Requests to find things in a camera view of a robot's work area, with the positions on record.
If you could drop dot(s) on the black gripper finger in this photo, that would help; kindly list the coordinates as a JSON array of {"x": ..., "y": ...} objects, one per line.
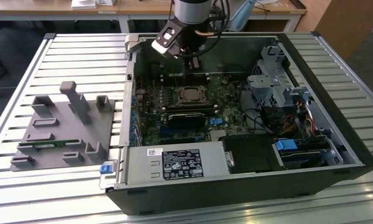
[{"x": 188, "y": 64}]

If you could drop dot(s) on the white paper sheet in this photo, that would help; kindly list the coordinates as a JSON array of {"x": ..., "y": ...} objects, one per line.
[{"x": 266, "y": 2}]

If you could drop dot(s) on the CPU socket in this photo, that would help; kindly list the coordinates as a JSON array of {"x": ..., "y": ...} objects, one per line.
[{"x": 176, "y": 95}]

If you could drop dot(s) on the green motherboard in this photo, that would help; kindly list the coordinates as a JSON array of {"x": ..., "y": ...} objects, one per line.
[{"x": 234, "y": 116}]

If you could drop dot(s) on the wooden desk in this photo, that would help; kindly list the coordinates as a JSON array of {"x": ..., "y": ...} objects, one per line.
[{"x": 34, "y": 10}]

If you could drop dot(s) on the blue case latch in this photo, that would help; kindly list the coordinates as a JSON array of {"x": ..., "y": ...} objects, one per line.
[{"x": 106, "y": 169}]

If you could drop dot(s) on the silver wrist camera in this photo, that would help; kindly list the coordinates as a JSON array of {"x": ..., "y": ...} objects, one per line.
[{"x": 166, "y": 39}]

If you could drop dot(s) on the grey metal drive cage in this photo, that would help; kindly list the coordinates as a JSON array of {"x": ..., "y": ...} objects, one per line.
[{"x": 264, "y": 93}]

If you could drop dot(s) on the white barcode sticker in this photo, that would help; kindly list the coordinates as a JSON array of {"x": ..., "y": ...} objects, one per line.
[{"x": 155, "y": 152}]

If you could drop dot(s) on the blue plastic board clip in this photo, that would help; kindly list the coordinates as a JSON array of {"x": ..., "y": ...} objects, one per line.
[{"x": 216, "y": 121}]

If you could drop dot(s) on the black rating label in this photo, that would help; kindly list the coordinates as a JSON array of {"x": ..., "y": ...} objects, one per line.
[{"x": 182, "y": 165}]

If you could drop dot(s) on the wooden cabinet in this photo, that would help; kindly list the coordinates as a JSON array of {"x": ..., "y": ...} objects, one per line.
[{"x": 346, "y": 23}]

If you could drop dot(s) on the white printed box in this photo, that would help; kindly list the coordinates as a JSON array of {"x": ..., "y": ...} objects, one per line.
[{"x": 107, "y": 2}]

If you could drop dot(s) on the grey power supply unit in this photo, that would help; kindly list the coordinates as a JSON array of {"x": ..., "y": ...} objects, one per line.
[{"x": 143, "y": 168}]

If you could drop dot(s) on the black plastic bay cover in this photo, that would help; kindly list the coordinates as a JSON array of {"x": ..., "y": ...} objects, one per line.
[{"x": 252, "y": 154}]

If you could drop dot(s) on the black open PC case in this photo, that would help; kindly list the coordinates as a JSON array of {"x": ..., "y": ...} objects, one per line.
[{"x": 206, "y": 200}]

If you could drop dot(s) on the grey parts rack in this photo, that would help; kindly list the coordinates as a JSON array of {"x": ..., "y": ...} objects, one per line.
[{"x": 66, "y": 130}]

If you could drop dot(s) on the silver chipset heatsink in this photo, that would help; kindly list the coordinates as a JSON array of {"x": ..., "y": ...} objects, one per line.
[{"x": 218, "y": 135}]

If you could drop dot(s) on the black plastic fan shroud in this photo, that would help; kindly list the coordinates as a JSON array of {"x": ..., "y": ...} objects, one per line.
[{"x": 272, "y": 116}]

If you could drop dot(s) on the green RAM stick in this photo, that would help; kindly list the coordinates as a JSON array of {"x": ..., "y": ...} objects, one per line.
[{"x": 59, "y": 142}]

